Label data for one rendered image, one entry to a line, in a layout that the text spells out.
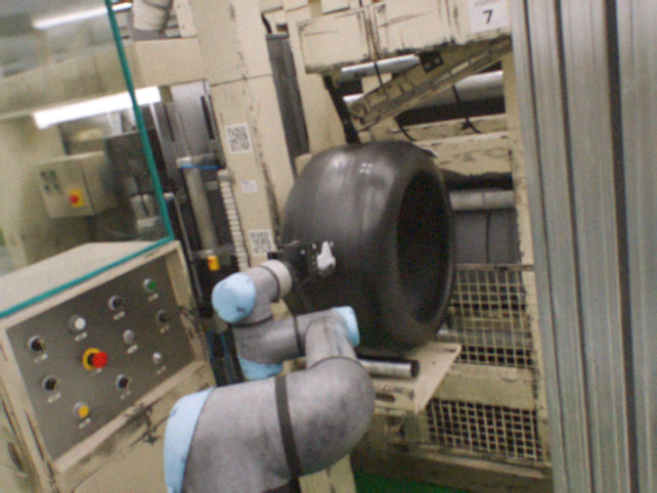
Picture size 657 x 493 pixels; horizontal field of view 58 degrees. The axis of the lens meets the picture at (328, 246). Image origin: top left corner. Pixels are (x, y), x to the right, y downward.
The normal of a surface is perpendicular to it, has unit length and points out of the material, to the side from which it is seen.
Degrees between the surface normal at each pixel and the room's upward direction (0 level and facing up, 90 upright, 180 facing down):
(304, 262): 84
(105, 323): 90
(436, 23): 90
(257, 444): 74
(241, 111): 90
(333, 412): 63
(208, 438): 54
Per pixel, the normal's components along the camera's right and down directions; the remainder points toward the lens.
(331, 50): -0.48, 0.33
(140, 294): 0.86, -0.02
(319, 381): 0.17, -0.88
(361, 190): -0.22, -0.47
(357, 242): -0.27, -0.04
